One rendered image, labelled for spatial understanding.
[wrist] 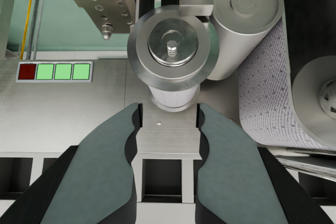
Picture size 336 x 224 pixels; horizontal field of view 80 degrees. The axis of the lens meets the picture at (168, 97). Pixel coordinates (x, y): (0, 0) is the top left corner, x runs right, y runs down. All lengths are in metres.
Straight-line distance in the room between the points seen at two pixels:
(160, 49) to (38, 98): 0.54
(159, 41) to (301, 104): 0.23
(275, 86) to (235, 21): 0.13
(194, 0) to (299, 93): 0.21
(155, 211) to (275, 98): 0.46
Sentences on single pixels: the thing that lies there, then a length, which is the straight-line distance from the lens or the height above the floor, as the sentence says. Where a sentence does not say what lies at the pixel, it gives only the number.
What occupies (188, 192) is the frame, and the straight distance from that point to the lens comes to 0.65.
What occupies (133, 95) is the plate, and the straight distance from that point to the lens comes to 0.65.
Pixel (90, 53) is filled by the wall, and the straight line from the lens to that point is 3.49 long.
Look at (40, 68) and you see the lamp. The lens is 0.79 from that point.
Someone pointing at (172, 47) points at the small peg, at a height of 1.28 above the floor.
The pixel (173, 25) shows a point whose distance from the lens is 0.33.
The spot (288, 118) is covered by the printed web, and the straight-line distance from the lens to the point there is 0.37.
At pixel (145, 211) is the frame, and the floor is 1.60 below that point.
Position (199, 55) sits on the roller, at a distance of 0.32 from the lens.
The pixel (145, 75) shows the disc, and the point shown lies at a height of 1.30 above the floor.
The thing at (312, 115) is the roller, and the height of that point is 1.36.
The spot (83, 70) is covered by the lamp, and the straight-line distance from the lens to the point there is 0.72.
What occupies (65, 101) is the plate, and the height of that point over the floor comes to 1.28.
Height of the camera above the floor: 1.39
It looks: 11 degrees down
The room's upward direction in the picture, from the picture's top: 180 degrees counter-clockwise
